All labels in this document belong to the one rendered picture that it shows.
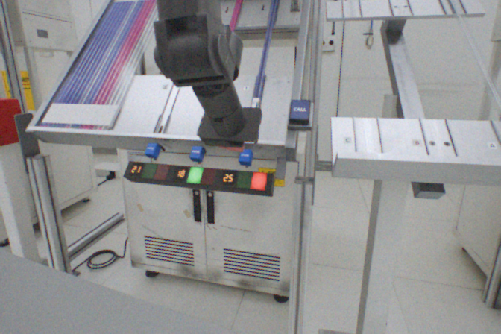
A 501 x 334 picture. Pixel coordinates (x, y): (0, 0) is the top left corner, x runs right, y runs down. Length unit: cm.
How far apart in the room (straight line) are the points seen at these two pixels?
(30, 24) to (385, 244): 188
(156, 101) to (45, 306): 48
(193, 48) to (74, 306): 33
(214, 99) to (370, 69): 222
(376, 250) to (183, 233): 70
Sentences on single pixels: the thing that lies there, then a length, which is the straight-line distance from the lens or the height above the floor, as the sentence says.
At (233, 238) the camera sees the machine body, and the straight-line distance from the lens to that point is 108.
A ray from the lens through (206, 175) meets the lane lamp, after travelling 60.
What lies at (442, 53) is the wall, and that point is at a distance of 267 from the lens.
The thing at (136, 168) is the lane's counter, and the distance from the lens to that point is 68.
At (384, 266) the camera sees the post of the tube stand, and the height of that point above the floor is 40.
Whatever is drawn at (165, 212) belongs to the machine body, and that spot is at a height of 34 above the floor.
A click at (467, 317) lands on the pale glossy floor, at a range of 144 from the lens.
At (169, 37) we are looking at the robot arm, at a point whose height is 90.
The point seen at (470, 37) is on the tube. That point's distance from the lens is 74.
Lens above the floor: 86
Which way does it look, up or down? 15 degrees down
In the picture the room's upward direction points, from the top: straight up
